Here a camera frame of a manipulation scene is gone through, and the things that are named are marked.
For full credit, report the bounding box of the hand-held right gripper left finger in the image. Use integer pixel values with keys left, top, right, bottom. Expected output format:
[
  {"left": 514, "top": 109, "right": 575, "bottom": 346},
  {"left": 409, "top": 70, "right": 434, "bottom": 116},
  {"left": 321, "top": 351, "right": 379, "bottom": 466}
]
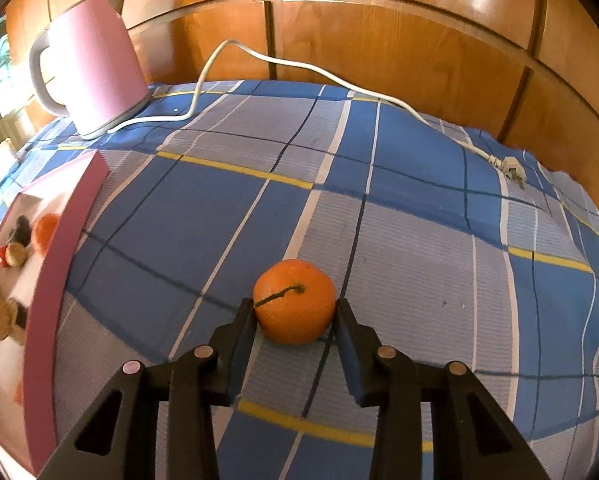
[{"left": 38, "top": 297, "right": 258, "bottom": 480}]

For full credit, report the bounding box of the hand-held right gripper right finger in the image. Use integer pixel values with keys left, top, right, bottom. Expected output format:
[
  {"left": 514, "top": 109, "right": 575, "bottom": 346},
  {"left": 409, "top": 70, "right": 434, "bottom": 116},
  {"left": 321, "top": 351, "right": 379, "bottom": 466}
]
[{"left": 333, "top": 297, "right": 550, "bottom": 480}]

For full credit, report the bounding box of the orange tangerine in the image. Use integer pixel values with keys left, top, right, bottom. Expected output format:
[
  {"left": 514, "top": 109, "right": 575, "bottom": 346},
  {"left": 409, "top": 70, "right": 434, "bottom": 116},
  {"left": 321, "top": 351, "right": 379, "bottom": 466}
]
[
  {"left": 253, "top": 259, "right": 337, "bottom": 346},
  {"left": 32, "top": 212, "right": 61, "bottom": 253}
]

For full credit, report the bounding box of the pink-edged white tray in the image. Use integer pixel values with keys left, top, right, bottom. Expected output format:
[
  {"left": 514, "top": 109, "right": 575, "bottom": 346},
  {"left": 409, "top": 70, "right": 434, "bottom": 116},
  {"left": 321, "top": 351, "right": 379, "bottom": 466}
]
[{"left": 0, "top": 150, "right": 110, "bottom": 476}]

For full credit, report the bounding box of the small dark mangosteen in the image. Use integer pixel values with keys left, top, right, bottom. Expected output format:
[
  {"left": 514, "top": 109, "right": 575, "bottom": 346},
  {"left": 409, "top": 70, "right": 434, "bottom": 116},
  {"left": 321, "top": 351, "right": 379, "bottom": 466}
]
[{"left": 7, "top": 216, "right": 32, "bottom": 246}]

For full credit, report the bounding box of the blue plaid cloth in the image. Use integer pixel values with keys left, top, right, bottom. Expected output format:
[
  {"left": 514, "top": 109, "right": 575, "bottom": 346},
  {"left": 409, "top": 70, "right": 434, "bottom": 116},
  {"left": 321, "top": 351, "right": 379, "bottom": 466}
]
[{"left": 0, "top": 79, "right": 599, "bottom": 480}]

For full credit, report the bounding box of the pink electric kettle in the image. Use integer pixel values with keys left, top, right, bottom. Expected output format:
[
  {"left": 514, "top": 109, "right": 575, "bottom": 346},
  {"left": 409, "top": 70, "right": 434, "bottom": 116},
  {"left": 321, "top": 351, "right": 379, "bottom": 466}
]
[{"left": 28, "top": 0, "right": 150, "bottom": 141}]

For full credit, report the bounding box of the white power cord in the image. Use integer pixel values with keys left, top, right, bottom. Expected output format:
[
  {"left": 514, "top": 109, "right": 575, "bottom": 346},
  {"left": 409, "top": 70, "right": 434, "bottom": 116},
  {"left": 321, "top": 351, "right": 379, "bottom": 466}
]
[{"left": 107, "top": 39, "right": 527, "bottom": 191}]

